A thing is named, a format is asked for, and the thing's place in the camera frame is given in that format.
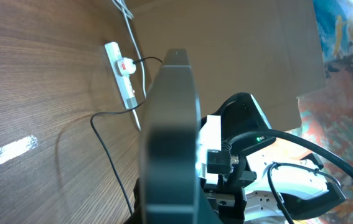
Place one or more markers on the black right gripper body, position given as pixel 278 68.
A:
pixel 226 195

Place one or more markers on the blue screen Galaxy smartphone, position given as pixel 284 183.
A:
pixel 169 185

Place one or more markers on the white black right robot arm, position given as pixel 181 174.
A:
pixel 295 189

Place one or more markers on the white charger plug adapter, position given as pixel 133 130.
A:
pixel 126 66

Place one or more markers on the white power strip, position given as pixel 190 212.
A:
pixel 124 83

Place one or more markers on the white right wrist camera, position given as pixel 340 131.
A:
pixel 213 158

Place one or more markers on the colourful abstract wall painting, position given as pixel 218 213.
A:
pixel 327 114

